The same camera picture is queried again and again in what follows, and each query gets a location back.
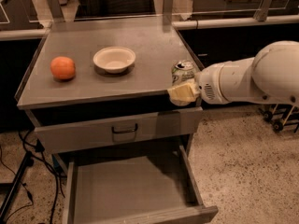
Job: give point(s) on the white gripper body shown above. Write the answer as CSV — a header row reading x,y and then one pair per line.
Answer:
x,y
209,84

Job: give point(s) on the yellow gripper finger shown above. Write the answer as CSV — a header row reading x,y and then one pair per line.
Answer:
x,y
184,92

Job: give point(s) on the green 7up soda can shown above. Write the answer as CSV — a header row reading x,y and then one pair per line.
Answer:
x,y
183,71

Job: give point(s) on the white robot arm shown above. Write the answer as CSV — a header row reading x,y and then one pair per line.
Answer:
x,y
270,77

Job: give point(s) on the grey top drawer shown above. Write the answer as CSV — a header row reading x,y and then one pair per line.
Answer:
x,y
108,132

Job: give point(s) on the grey metal drawer cabinet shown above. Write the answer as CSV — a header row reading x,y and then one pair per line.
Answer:
x,y
94,94

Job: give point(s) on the open grey middle drawer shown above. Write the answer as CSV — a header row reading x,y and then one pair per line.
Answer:
x,y
138,185

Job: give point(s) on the white paper bowl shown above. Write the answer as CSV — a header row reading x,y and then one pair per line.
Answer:
x,y
114,60

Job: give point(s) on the orange fruit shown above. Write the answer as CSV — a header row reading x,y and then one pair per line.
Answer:
x,y
63,68

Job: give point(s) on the black tripod leg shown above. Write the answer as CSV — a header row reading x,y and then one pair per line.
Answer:
x,y
12,187

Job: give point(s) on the black drawer handle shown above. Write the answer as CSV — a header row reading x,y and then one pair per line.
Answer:
x,y
126,130

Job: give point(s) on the grey right bracket post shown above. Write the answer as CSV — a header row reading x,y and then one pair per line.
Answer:
x,y
262,12

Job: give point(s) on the grey bracket post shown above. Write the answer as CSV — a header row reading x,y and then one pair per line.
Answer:
x,y
55,10
262,12
167,11

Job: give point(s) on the grey middle bracket post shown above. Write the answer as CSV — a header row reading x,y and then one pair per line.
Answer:
x,y
167,11

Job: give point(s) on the grey left bracket post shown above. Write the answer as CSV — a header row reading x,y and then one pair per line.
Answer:
x,y
55,10

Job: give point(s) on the white horizontal rail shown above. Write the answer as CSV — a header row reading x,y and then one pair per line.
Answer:
x,y
145,23

